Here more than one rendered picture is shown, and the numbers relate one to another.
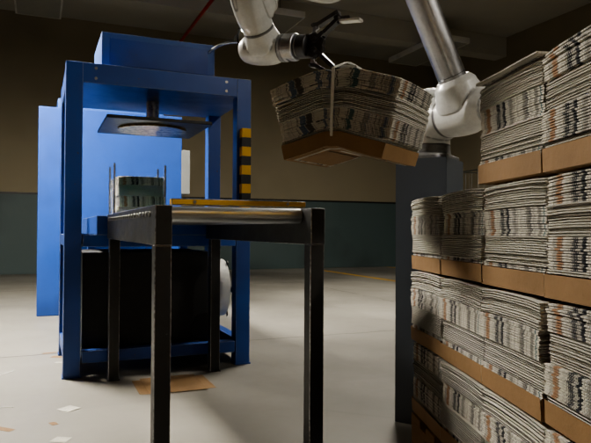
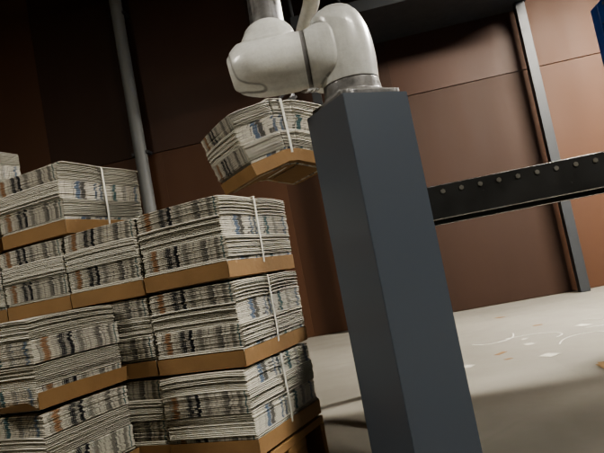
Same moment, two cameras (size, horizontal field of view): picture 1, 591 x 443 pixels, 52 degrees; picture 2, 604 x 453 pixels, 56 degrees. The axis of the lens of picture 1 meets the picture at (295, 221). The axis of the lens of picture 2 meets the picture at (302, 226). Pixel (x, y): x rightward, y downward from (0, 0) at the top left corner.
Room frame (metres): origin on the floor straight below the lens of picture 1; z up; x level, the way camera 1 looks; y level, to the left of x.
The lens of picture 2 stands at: (2.93, -1.92, 0.58)
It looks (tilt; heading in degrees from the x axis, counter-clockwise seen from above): 5 degrees up; 120
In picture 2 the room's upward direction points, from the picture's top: 11 degrees counter-clockwise
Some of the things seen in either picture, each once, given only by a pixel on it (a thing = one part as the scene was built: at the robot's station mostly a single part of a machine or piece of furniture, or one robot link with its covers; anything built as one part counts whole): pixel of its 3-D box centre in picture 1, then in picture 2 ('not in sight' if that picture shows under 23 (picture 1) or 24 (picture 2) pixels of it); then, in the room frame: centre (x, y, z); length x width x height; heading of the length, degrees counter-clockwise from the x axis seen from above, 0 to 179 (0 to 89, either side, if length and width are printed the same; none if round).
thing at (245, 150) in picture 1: (244, 170); not in sight; (3.27, 0.27, 1.05); 0.05 x 0.05 x 0.45; 23
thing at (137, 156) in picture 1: (109, 198); not in sight; (5.95, 1.83, 1.03); 1.50 x 1.29 x 2.07; 23
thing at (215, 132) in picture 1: (212, 221); not in sight; (3.88, 0.53, 0.77); 0.09 x 0.09 x 1.55; 23
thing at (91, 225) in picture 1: (151, 225); not in sight; (3.43, 0.82, 0.75); 0.70 x 0.65 x 0.10; 23
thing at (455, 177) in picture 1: (429, 289); (392, 288); (2.35, -0.52, 0.50); 0.20 x 0.20 x 1.00; 57
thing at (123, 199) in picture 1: (136, 198); not in sight; (3.96, 1.04, 0.93); 0.38 x 0.30 x 0.26; 23
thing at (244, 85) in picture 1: (241, 221); not in sight; (3.32, 0.30, 0.77); 0.09 x 0.09 x 1.55; 23
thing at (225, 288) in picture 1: (150, 289); not in sight; (3.43, 0.82, 0.38); 0.94 x 0.69 x 0.63; 113
